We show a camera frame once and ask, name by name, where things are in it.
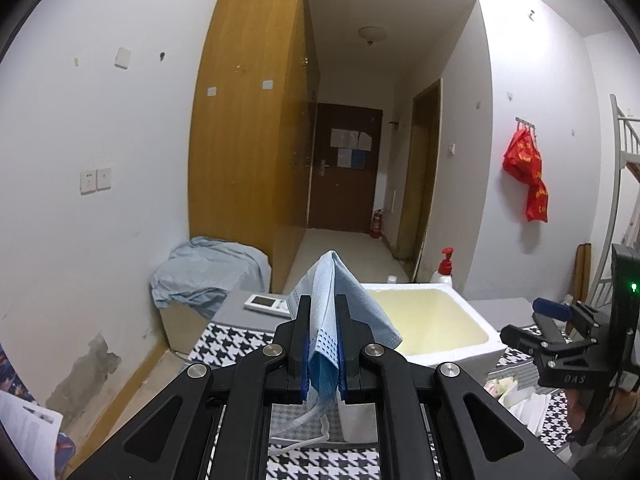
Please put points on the open white book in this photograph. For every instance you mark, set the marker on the open white book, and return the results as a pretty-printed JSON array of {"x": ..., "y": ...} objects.
[{"x": 25, "y": 425}]

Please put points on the houndstooth blanket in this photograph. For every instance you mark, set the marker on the houndstooth blanket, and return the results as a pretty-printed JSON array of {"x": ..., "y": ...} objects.
[{"x": 225, "y": 340}]

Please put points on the person's right forearm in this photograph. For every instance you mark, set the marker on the person's right forearm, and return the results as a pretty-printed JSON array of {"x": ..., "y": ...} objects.
[{"x": 620, "y": 440}]

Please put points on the white paper notice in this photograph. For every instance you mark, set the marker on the white paper notice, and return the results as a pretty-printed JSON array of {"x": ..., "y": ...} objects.
[
  {"x": 365, "y": 141},
  {"x": 344, "y": 138}
]

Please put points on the blue face mask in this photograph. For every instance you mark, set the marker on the blue face mask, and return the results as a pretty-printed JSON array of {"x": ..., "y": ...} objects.
[{"x": 325, "y": 300}]

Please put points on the wooden door frame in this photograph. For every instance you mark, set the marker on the wooden door frame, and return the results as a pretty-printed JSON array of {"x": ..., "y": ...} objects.
[{"x": 407, "y": 200}]

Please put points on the white wall box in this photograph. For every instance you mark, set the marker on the white wall box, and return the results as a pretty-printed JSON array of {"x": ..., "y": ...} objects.
[{"x": 122, "y": 57}]

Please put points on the red fire extinguisher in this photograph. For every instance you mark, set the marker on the red fire extinguisher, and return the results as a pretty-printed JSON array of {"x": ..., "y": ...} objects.
[{"x": 376, "y": 225}]

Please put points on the white plastic packet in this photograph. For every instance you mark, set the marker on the white plastic packet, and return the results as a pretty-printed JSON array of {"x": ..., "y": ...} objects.
[{"x": 532, "y": 410}]

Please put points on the wooden sticks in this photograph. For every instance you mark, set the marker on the wooden sticks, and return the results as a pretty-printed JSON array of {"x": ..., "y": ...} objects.
[{"x": 582, "y": 285}]

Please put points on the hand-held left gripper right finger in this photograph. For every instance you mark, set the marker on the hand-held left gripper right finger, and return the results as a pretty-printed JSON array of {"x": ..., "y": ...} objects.
[{"x": 341, "y": 375}]

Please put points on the beige box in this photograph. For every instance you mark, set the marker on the beige box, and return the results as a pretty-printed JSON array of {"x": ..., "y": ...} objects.
[{"x": 185, "y": 325}]

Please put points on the white metal bunk bed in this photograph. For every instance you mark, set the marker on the white metal bunk bed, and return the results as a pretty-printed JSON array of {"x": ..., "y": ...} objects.
[{"x": 616, "y": 170}]

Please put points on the blue patterned cloth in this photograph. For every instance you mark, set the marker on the blue patterned cloth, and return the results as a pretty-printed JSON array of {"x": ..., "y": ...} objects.
[{"x": 12, "y": 375}]

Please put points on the red plastic bag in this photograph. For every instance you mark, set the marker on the red plastic bag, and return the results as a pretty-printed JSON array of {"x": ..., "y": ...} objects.
[{"x": 525, "y": 160}]

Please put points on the blue paper notice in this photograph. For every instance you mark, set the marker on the blue paper notice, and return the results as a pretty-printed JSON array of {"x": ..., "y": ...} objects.
[{"x": 350, "y": 157}]

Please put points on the wooden wardrobe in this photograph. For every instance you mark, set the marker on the wooden wardrobe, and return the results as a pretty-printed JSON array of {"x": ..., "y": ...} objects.
[{"x": 245, "y": 135}]

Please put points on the light blue cloth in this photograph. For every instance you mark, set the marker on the light blue cloth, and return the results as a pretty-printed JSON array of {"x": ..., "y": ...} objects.
[{"x": 210, "y": 270}]

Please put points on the white pump bottle red top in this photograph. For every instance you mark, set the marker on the white pump bottle red top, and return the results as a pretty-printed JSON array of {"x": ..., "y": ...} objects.
[{"x": 442, "y": 277}]

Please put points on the wall hook rack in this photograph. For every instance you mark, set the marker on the wall hook rack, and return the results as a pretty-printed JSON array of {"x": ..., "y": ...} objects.
[{"x": 526, "y": 124}]

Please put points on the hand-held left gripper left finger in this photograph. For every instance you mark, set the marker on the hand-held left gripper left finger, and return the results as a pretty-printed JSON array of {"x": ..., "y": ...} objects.
[{"x": 304, "y": 375}]

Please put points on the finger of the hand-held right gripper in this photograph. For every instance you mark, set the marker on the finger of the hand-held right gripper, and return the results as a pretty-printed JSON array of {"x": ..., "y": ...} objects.
[
  {"x": 520, "y": 337},
  {"x": 550, "y": 306}
]

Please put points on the white foam box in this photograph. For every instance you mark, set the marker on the white foam box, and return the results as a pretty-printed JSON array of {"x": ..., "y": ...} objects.
[{"x": 440, "y": 315}]

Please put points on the white remote control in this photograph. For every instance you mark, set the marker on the white remote control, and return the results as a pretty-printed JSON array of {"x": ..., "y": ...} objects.
[{"x": 265, "y": 303}]

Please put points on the dark brown door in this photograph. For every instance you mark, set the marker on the dark brown door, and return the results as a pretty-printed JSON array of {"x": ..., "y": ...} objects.
[{"x": 345, "y": 195}]

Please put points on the round ceiling lamp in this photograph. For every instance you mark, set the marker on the round ceiling lamp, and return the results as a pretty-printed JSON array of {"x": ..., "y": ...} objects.
[{"x": 373, "y": 34}]

